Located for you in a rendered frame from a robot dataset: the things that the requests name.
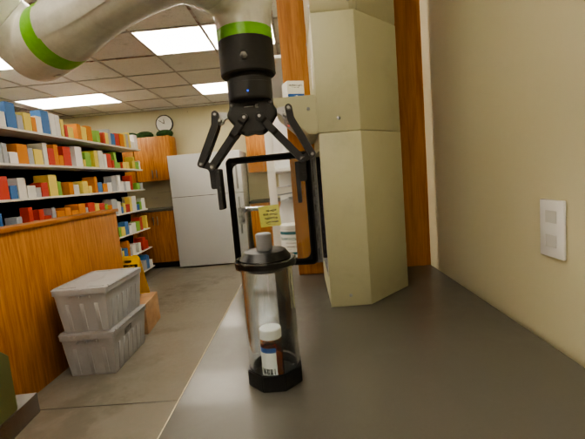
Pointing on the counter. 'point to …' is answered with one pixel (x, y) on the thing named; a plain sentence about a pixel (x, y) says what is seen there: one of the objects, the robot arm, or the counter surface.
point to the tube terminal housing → (359, 154)
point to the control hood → (302, 113)
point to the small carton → (292, 89)
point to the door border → (306, 202)
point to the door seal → (308, 201)
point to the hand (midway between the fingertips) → (260, 199)
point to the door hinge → (317, 210)
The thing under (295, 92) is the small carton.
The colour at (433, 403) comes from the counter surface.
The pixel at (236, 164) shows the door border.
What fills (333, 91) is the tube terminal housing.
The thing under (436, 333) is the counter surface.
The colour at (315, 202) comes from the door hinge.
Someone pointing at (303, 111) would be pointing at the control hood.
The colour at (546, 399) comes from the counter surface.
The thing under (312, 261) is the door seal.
